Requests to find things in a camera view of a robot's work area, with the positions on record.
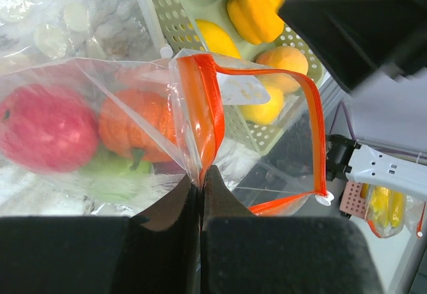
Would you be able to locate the orange tangerine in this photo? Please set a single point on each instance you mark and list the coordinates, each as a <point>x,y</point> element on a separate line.
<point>122,135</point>

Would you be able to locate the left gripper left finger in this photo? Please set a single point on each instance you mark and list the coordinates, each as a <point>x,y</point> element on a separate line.
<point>154,251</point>

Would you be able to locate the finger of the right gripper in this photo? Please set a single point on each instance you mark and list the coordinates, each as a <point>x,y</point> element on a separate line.
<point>353,39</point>

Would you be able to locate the orange yellow peach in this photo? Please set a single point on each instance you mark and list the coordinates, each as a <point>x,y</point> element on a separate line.
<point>288,58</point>

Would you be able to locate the yellow lemon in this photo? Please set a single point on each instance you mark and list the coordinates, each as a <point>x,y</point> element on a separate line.
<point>266,113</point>

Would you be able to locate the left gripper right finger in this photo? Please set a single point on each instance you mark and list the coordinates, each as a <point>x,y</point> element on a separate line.
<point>243,253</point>

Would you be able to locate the red apple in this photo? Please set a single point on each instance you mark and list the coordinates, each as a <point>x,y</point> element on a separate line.
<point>48,129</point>

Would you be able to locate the yellow mango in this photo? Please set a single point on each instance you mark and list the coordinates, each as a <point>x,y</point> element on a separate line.
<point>217,40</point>

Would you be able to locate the orange bell pepper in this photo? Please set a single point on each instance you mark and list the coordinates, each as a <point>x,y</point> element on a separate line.
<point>256,21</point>

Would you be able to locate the clear bag of white discs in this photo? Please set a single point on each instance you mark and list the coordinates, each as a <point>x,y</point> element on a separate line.
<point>39,31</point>

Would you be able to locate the pink basket with bananas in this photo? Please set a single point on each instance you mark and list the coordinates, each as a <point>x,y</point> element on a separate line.
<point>385,211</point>

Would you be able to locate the clear zip bag orange zipper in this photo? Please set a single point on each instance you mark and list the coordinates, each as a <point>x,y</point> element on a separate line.
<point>272,169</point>

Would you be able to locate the green apple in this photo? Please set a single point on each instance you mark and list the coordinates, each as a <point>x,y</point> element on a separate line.
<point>111,177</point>

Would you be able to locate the purple sweet potato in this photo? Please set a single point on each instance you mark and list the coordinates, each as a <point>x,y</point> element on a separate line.
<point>167,168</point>

